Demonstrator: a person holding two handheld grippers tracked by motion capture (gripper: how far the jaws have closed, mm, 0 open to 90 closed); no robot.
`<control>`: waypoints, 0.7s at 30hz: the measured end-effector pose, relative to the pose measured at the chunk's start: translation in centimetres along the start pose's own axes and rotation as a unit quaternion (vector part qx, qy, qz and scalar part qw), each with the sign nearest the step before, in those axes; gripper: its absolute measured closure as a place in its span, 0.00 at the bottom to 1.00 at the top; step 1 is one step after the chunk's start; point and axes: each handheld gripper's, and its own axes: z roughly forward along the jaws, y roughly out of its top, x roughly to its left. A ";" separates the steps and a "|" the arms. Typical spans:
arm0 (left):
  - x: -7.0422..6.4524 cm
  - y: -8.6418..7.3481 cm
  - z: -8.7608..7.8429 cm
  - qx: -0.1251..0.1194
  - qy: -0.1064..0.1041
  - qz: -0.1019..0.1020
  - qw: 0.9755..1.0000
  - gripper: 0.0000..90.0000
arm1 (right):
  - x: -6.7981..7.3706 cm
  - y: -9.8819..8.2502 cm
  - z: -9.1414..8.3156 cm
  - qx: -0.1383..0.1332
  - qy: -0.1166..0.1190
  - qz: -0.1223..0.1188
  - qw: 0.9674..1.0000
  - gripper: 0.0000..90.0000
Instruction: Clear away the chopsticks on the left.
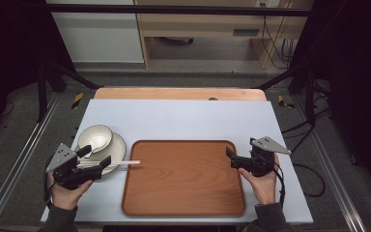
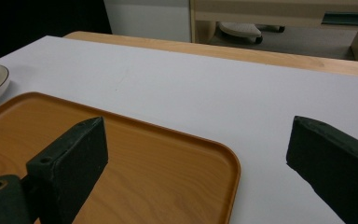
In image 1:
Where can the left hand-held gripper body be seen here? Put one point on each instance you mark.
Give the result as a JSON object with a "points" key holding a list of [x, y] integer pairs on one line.
{"points": [[62, 159]]}

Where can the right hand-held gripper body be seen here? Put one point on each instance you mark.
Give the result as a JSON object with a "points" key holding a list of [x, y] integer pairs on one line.
{"points": [[263, 158]]}

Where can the white chopstick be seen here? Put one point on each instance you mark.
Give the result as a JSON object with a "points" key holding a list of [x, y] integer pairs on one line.
{"points": [[125, 162], [117, 165]]}

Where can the brown wooden tray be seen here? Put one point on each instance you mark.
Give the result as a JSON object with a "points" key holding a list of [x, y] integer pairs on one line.
{"points": [[183, 179]]}

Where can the person's right hand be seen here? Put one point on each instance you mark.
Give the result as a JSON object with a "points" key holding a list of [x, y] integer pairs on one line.
{"points": [[265, 188]]}

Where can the person's left hand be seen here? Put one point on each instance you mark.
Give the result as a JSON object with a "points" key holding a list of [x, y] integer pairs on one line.
{"points": [[66, 198]]}

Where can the white ceramic spoon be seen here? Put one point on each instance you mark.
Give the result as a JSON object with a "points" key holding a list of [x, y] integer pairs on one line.
{"points": [[99, 146]]}

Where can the white round plate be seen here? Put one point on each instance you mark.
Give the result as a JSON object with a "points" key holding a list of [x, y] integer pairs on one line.
{"points": [[117, 150]]}

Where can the white bowl with dark rim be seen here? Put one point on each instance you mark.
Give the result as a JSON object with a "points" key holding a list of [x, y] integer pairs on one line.
{"points": [[96, 135]]}

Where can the yellow black tape strip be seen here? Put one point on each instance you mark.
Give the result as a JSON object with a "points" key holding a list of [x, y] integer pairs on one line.
{"points": [[77, 100], [283, 101]]}

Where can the white table board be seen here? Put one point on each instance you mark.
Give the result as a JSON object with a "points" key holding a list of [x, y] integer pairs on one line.
{"points": [[180, 119]]}

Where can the black metal stand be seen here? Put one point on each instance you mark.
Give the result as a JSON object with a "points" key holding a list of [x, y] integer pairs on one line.
{"points": [[309, 93], [42, 93]]}

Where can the light wooden table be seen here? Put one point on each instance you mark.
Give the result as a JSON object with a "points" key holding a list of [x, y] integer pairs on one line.
{"points": [[174, 93]]}

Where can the white cabinet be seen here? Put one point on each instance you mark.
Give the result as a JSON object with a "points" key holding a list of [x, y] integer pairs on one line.
{"points": [[99, 35]]}

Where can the black curtain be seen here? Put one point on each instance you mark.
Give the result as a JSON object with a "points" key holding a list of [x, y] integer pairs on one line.
{"points": [[9, 48], [357, 80]]}

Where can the light wooden desk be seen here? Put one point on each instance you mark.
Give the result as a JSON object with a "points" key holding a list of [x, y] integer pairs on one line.
{"points": [[203, 24]]}

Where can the aluminium floor rail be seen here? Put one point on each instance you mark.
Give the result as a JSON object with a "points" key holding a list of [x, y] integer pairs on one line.
{"points": [[19, 161], [331, 174]]}

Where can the black metal frame bar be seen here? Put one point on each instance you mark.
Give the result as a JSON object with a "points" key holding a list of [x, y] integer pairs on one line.
{"points": [[174, 9]]}

